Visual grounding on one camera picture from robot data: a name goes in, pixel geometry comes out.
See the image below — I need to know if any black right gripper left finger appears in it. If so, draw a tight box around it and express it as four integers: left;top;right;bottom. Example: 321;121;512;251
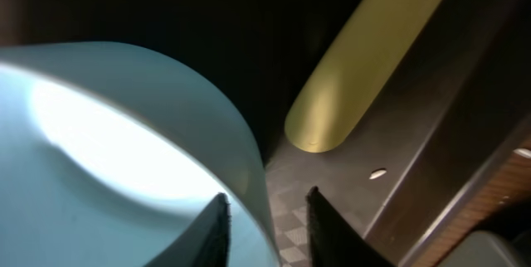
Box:
146;193;231;267

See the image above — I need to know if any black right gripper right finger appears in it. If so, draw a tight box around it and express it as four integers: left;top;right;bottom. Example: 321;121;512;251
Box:
306;187;393;267

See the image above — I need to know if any light blue bowl with rice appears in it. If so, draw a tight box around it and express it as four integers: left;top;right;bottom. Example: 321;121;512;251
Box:
1;41;280;266

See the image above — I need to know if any yellow plastic spoon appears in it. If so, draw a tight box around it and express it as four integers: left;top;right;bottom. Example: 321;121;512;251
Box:
285;0;442;153

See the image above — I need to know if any grey dishwasher rack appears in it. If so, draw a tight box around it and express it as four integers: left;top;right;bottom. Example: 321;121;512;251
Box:
437;231;530;267

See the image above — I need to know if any dark brown serving tray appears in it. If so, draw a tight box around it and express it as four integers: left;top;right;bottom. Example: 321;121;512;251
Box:
1;0;530;264

